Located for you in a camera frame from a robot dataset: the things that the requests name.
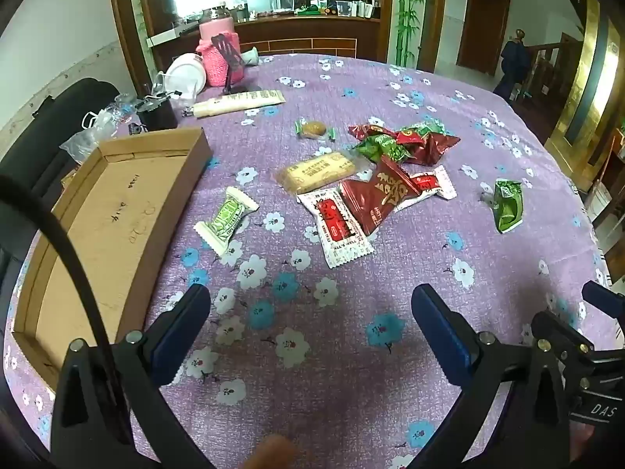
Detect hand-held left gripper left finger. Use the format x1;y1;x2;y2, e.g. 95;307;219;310
51;283;213;469

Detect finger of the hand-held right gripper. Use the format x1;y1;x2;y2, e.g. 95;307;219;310
581;281;625;333
532;309;625;377

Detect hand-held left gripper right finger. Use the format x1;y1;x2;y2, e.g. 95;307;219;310
411;283;572;469

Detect green white snack packet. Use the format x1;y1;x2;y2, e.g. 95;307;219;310
194;186;260;256

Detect shallow cardboard box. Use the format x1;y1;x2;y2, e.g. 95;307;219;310
12;127;213;392

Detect white red snack packet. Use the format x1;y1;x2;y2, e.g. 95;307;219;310
395;165;457;212
297;190;376;269

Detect dark red gold-print snack packet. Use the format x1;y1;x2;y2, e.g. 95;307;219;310
339;156;423;236

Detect plain red snack packet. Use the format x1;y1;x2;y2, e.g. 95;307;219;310
405;133;462;167

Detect red green printed snack packet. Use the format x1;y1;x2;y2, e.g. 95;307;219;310
395;128;433;146

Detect clear biscuit packet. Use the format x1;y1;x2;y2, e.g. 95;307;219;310
274;151;357;195

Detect round cake packet green ends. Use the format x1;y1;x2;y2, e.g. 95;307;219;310
294;118;337;141

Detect person's right hand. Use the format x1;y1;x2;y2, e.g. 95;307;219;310
570;422;595;459

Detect person's left hand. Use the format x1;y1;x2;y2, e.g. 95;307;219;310
244;434;296;469

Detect purple floral tablecloth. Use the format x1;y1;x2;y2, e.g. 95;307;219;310
2;51;616;469

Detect gold framed panel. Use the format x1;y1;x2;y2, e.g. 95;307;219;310
543;0;625;191

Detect clear plastic bags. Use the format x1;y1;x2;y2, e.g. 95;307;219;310
59;95;142;162

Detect black cylindrical motor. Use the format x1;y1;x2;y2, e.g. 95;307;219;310
136;95;179;132

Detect cream squeeze tube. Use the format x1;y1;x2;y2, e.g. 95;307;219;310
193;89;286;119

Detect wooden stair railing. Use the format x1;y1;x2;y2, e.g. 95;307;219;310
530;33;584;104

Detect black leather sofa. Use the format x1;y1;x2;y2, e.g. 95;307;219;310
0;77;120;274

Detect white round container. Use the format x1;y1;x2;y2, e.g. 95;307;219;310
163;53;206;103

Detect black phone stand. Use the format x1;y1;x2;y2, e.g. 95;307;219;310
213;33;262;96

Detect pink knitted bottle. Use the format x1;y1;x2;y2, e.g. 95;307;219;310
196;2;245;90

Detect white flat device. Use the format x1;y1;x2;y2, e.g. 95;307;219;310
146;25;201;48

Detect brown wooden door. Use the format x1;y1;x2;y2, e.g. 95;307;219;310
458;0;513;77

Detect wooden counter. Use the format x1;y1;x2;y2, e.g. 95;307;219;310
146;7;384;62

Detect black cable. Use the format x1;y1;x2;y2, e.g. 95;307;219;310
0;173;132;450

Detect green bamboo wall sticker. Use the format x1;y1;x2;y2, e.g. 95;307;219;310
393;0;425;66

